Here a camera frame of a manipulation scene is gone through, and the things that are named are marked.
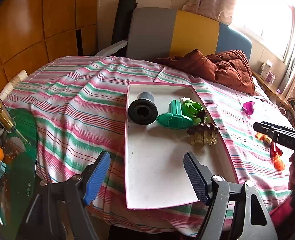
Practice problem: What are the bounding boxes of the dark brown massager brush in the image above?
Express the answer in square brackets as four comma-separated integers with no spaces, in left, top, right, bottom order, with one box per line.
[188,110,220,146]

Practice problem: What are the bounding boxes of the black round spool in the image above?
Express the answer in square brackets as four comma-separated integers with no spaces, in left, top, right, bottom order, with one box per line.
[128,92,158,125]

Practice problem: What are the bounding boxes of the orange linked cubes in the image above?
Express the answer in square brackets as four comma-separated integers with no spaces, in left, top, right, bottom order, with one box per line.
[272,154,286,171]

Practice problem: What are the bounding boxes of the white pink-rimmed tray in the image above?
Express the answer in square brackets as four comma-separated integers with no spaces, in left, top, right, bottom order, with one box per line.
[124,81,239,210]

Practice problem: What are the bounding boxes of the black rolled mat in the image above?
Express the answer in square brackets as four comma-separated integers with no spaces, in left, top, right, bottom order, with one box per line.
[111,0,137,44]

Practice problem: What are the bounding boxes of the orange plastic shell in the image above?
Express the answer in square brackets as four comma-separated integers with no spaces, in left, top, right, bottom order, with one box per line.
[255,132,272,145]

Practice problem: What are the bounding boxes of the green glass round table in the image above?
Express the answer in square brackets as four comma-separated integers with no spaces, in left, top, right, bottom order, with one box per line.
[0,108,38,239]

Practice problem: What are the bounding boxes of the grey yellow blue headboard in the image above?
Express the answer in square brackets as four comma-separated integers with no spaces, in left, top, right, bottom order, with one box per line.
[126,7,252,61]

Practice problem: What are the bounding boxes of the red metallic capsule bottle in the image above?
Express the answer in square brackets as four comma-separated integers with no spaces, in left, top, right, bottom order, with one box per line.
[269,142,283,158]

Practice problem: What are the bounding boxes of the wooden side desk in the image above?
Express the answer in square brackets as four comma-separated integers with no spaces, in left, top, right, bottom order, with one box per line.
[252,70,295,127]

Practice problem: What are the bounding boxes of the rust brown quilted jacket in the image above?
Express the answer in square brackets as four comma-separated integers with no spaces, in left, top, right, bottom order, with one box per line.
[155,49,255,96]

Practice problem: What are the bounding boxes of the green white plug nightlight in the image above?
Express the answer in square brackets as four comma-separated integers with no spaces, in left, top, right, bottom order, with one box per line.
[180,98,208,124]

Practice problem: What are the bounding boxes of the striped pink green bedspread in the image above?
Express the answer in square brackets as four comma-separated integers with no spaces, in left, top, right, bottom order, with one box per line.
[5,56,290,236]

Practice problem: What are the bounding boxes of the grey foam pad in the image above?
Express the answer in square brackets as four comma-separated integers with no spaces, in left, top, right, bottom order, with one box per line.
[96,40,128,57]

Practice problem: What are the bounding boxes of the purple plastic cup strainer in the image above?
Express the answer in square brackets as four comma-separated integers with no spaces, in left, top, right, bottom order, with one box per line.
[242,101,255,116]

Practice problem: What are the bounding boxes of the gold glass jar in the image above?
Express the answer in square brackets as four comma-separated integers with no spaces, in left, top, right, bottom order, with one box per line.
[0,100,16,133]

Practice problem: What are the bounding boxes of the stack of paper cups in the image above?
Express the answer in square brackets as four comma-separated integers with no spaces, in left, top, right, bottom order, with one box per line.
[0,70,28,100]

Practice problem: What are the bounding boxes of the green plastic flanged tube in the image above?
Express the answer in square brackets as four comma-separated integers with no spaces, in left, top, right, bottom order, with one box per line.
[157,100,194,130]

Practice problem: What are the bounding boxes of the small blue toy block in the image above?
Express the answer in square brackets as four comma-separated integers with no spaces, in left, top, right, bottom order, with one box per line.
[0,161,6,179]

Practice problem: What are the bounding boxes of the white box on desk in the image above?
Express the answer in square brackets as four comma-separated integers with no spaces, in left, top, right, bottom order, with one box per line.
[259,60,273,80]

